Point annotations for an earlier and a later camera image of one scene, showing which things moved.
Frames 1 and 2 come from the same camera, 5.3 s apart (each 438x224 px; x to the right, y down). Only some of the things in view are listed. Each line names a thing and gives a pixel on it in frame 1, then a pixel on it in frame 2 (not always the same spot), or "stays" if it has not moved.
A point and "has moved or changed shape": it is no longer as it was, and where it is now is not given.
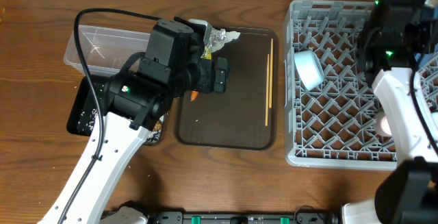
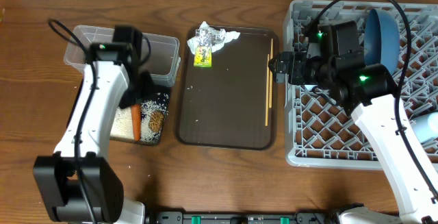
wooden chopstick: [270, 77] stays
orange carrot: [194, 95] has moved or changed shape
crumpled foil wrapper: [217, 40] stays
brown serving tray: [235, 120] stays
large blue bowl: [426, 57] has moved or changed shape
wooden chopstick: [267, 90] stays
